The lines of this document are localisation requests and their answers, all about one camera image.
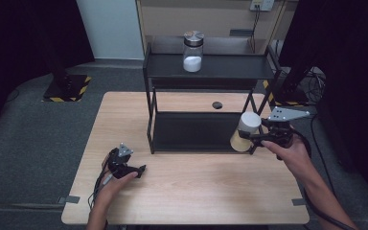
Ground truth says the yellow-filled jar with white lid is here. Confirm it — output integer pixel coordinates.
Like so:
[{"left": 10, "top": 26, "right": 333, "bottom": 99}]
[{"left": 229, "top": 110, "right": 263, "bottom": 153}]

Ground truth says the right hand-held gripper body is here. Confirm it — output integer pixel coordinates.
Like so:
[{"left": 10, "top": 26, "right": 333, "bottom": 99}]
[{"left": 261, "top": 106, "right": 311, "bottom": 149}]

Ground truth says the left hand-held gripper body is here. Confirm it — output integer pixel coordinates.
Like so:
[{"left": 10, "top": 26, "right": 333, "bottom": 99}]
[{"left": 106, "top": 143, "right": 138, "bottom": 179}]

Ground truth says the black curtain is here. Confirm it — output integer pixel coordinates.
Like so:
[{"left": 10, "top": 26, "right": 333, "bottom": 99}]
[
  {"left": 278, "top": 0, "right": 368, "bottom": 200},
  {"left": 0, "top": 0, "right": 96, "bottom": 142}
]

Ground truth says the person's right hand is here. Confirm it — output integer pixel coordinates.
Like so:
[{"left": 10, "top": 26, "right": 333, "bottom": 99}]
[{"left": 261, "top": 135, "right": 314, "bottom": 183}]

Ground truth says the grey metal cabinet plate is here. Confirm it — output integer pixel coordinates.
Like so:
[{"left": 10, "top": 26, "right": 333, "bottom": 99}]
[{"left": 229, "top": 29, "right": 254, "bottom": 37}]

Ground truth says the glass jar with silver lid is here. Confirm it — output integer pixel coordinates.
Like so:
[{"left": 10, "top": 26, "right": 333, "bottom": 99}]
[{"left": 182, "top": 30, "right": 206, "bottom": 74}]

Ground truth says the striped-edge black stand base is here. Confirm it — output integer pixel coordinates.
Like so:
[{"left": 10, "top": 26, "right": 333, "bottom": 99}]
[
  {"left": 41, "top": 74, "right": 93, "bottom": 104},
  {"left": 262, "top": 79, "right": 311, "bottom": 107}
]

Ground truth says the black two-tier metal rack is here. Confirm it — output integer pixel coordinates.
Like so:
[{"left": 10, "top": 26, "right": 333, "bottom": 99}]
[{"left": 142, "top": 41, "right": 283, "bottom": 156}]

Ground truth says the person's left hand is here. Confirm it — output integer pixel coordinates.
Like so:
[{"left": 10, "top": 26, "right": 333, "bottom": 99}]
[{"left": 93, "top": 171, "right": 139, "bottom": 209}]

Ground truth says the black floor cable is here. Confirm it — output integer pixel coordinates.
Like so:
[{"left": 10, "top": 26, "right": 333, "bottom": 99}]
[{"left": 309, "top": 112, "right": 337, "bottom": 196}]

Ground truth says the tangled cable bundle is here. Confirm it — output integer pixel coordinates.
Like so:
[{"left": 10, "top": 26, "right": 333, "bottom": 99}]
[{"left": 302, "top": 67, "right": 328, "bottom": 105}]

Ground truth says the black socket cable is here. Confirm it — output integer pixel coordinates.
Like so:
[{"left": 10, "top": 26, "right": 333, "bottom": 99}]
[{"left": 249, "top": 4, "right": 262, "bottom": 55}]

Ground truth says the white wall socket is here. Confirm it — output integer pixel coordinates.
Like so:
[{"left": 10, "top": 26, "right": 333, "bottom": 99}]
[{"left": 249, "top": 0, "right": 275, "bottom": 12}]

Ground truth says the beige wooden cabinet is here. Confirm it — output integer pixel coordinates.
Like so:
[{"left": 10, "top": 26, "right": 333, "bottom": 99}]
[{"left": 135, "top": 0, "right": 299, "bottom": 56}]

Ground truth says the grey tape strip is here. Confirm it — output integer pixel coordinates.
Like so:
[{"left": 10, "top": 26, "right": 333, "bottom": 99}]
[
  {"left": 290, "top": 197, "right": 308, "bottom": 207},
  {"left": 57, "top": 195, "right": 81, "bottom": 206}
]

